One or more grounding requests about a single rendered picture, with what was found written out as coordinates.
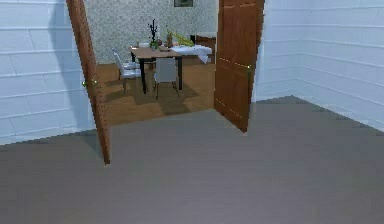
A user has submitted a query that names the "black branch house plant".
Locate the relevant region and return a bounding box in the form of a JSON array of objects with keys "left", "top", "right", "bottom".
[{"left": 147, "top": 18, "right": 160, "bottom": 50}]

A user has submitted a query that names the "brown wooden room door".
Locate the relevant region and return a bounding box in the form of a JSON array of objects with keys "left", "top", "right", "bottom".
[
  {"left": 213, "top": 0, "right": 266, "bottom": 134},
  {"left": 65, "top": 0, "right": 112, "bottom": 166}
]

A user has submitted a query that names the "brown wooden cupboard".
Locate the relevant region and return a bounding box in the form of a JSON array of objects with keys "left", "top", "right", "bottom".
[{"left": 190, "top": 32, "right": 217, "bottom": 64}]

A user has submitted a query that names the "brown table with black legs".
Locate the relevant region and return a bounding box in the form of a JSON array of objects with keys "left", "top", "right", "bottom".
[{"left": 129, "top": 45, "right": 184, "bottom": 95}]

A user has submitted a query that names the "white dining chair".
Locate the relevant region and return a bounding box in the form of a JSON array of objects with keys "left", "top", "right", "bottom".
[
  {"left": 111, "top": 48, "right": 143, "bottom": 96},
  {"left": 153, "top": 57, "right": 180, "bottom": 101}
]

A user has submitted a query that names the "green leafy plant in pot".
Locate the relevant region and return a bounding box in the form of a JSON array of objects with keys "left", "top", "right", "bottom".
[{"left": 164, "top": 28, "right": 195, "bottom": 48}]

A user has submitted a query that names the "white table cloth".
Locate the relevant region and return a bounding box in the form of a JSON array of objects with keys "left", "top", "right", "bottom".
[{"left": 171, "top": 44, "right": 213, "bottom": 65}]

